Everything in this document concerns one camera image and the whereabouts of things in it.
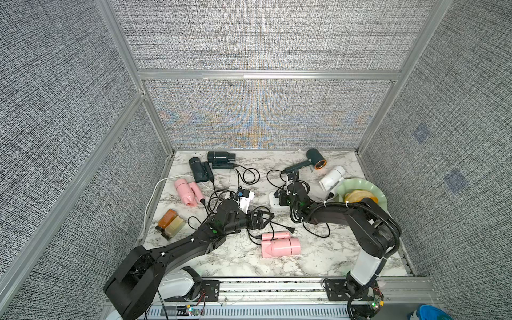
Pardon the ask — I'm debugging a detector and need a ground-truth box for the light green scalloped plate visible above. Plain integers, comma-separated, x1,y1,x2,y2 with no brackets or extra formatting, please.
335,177,388,211

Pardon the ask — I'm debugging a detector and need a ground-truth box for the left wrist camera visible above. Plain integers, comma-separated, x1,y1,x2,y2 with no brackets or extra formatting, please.
237,189,255,214

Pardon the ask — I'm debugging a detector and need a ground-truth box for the white hair dryer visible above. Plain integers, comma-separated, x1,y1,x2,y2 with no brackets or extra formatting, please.
319,165,346,192

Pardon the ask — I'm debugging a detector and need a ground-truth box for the bread roll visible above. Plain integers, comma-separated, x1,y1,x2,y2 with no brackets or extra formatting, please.
343,189,379,203

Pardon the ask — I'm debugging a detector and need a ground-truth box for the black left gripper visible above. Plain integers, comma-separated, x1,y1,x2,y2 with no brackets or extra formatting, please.
223,210,273,235

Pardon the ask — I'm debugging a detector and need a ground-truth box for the dark green hair dryer back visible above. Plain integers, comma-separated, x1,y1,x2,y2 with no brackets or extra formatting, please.
207,151,236,169

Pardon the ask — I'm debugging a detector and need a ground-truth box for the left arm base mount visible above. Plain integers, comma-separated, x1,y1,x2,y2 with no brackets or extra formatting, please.
159,267,220,302

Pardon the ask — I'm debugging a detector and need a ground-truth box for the pink hair dryer left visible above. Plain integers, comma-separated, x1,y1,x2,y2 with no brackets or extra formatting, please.
174,179,205,207

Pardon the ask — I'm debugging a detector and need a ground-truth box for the black cable of pink dryer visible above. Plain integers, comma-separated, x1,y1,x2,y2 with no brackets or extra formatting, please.
247,205,297,245

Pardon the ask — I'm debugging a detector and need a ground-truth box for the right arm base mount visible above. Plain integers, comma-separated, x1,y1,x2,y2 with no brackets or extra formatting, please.
321,274,384,319

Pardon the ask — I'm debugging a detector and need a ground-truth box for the right white power strip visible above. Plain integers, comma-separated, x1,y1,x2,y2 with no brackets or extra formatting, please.
269,191,281,210

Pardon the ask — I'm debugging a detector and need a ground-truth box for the brown spice jar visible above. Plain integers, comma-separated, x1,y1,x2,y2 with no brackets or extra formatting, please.
155,209,177,232

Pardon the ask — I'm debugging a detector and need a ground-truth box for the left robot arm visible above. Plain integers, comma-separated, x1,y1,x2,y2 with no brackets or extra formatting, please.
103,199,275,319

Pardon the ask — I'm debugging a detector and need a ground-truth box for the dark green hair dryer left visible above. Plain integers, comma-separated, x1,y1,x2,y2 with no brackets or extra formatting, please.
189,157,215,183

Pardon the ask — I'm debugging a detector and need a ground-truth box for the dark green hair dryer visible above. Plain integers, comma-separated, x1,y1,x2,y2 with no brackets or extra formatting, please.
207,151,236,169
189,157,215,183

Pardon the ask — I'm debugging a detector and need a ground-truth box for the pink folded hair dryer front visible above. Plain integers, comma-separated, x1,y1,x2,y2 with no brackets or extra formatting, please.
261,231,301,259

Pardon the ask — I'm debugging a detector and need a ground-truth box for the black cable of green dryer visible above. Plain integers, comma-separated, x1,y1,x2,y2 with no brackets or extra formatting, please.
265,169,289,193

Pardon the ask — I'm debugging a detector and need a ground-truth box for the white power strip cable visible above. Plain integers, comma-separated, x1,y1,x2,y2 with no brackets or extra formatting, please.
137,175,209,241

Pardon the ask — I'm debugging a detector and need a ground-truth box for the blue round object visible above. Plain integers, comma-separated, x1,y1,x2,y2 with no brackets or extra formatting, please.
407,305,453,320

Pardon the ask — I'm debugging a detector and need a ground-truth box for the green hair dryer orange nozzle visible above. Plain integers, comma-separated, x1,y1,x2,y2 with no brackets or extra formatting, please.
282,148,327,173

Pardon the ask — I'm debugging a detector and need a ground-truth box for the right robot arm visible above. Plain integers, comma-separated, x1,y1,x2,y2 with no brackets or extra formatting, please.
281,183,401,287

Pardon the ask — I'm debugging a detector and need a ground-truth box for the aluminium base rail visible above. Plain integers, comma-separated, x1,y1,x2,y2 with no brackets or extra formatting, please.
141,277,442,319

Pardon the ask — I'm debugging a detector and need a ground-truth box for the black cable with plug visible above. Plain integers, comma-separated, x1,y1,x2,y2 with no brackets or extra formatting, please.
187,187,239,231

